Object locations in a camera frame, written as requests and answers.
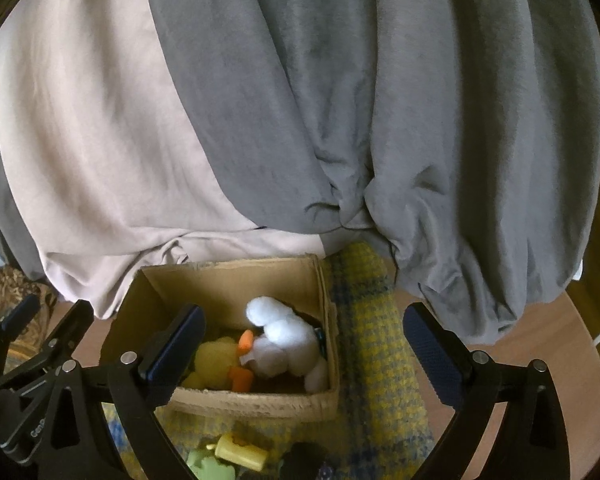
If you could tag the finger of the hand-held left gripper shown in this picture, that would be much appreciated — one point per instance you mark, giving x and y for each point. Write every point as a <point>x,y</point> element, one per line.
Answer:
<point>75,322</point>
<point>21,312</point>

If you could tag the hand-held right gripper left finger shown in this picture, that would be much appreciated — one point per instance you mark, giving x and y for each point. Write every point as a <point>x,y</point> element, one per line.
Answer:
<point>176,355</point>

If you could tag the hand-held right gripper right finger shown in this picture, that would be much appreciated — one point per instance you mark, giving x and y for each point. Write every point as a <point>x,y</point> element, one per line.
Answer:
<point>432,355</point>

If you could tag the cardboard box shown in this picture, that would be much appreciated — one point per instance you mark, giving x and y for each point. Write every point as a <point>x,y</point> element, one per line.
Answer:
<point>260,400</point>

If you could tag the yellow cup with straw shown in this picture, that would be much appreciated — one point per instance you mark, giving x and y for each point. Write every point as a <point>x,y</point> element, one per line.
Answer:
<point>240,452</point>

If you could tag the brown patterned cloth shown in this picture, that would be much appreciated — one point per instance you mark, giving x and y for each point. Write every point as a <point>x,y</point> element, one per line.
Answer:
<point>5,290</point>

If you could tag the yellow plush toy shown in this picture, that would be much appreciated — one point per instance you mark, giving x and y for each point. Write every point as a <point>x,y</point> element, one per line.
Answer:
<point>215,360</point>

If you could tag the yellow blue woven mat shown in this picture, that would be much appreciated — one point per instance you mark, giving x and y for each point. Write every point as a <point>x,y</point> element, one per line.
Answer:
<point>370,340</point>

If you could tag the white plush duck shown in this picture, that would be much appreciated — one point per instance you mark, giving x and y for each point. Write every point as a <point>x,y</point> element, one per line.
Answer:
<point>285,340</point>

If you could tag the pale green toy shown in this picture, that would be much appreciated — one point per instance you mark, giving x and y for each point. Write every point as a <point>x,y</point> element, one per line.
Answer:
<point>207,465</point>

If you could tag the beige bed sheet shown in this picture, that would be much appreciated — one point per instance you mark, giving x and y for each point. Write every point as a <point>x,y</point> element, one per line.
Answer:
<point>90,160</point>

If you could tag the dark toy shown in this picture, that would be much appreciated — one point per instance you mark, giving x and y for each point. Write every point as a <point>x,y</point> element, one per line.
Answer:
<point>305,460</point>

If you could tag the grey blanket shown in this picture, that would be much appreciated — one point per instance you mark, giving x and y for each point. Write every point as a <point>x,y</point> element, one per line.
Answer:
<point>380,110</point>

